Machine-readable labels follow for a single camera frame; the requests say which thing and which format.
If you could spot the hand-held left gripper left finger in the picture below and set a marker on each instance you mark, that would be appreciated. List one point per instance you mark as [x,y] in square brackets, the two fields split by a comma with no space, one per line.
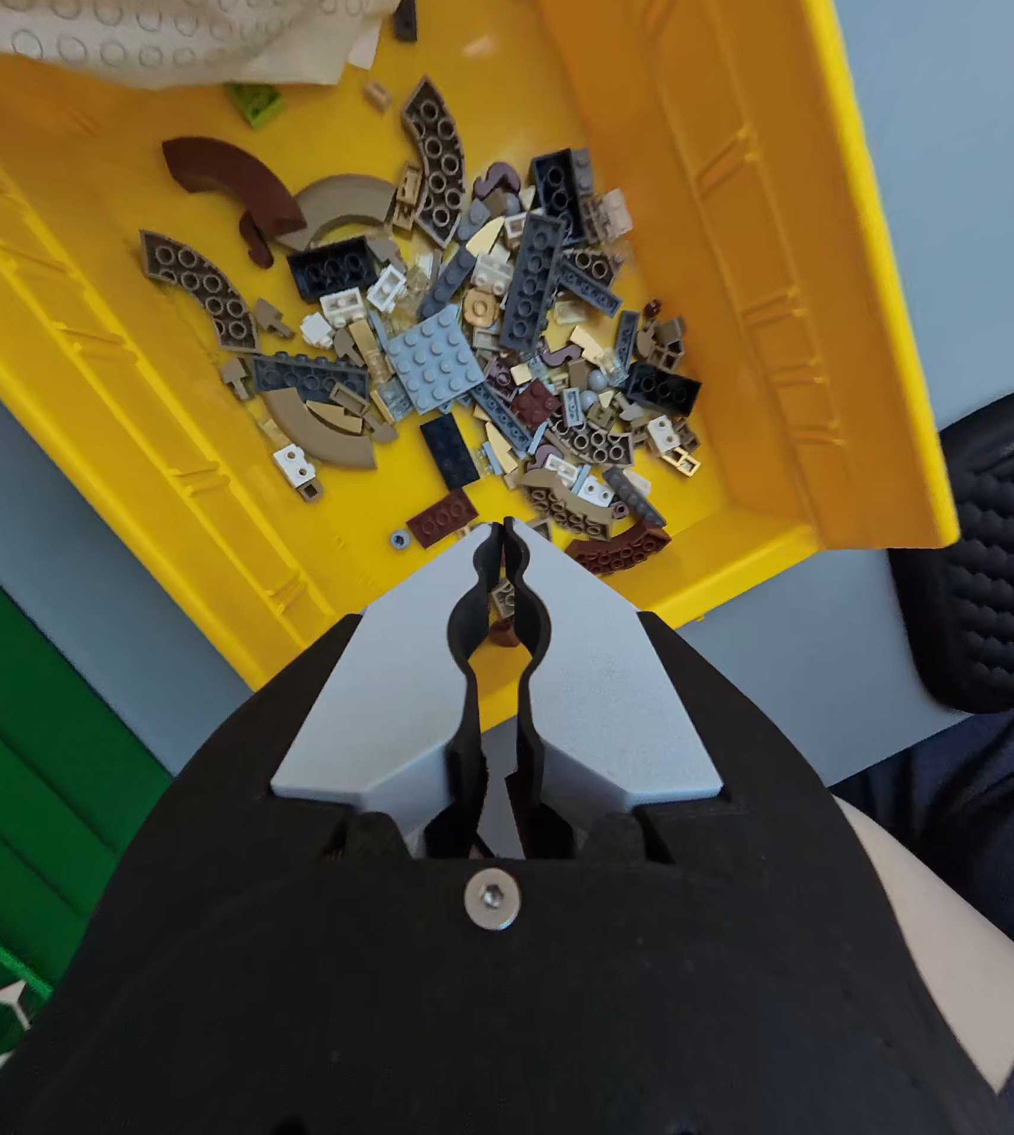
[382,710]

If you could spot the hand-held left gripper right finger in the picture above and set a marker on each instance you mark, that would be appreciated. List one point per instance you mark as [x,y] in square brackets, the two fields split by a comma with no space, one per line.
[621,710]

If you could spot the pile of toy bricks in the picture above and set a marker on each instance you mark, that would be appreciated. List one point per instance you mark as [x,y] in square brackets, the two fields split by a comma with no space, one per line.
[431,358]

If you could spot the yellow plastic bin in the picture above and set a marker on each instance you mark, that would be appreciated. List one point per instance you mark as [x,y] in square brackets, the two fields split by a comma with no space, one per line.
[780,266]

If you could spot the reddish brown flat plate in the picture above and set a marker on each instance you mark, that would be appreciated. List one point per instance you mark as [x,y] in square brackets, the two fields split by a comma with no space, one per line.
[442,516]

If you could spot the green plastic bin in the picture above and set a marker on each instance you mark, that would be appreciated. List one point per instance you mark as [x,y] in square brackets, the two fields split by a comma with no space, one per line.
[27,753]

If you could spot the person's dark blue clothing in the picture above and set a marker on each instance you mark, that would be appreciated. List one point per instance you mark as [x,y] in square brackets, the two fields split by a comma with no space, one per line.
[985,798]

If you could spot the black quilted wrist rest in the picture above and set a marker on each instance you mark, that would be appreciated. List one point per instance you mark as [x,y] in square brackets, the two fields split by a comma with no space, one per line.
[1003,548]

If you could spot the white paper bag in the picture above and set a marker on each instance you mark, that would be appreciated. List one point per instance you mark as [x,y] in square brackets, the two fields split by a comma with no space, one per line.
[116,34]

